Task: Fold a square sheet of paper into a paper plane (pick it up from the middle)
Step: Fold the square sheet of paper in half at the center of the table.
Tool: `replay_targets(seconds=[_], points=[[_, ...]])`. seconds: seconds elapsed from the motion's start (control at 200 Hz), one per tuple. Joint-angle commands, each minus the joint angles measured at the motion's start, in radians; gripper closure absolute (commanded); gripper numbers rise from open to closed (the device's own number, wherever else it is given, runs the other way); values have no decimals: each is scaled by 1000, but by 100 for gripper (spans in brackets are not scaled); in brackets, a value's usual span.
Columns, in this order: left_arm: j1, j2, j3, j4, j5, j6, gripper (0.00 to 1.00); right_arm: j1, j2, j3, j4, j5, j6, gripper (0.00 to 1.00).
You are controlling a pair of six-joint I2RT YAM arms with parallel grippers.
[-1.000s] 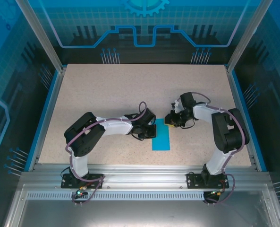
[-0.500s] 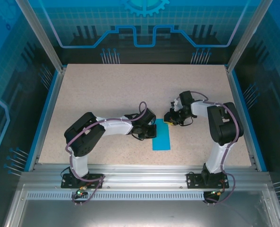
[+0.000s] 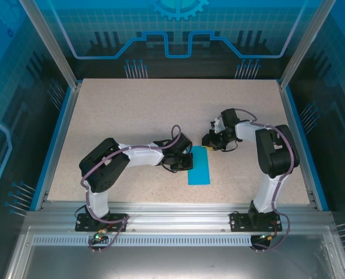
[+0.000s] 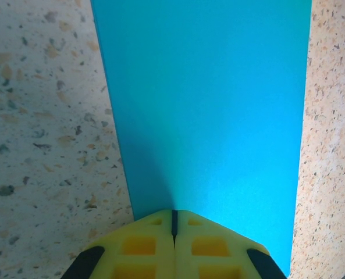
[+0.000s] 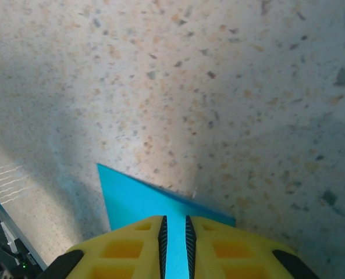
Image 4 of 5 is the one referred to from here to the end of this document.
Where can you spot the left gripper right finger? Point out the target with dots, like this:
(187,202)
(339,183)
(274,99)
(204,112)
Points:
(213,255)

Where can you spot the blue paper sheet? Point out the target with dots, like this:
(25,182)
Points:
(204,101)

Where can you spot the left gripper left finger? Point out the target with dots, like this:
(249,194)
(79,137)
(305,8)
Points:
(137,255)

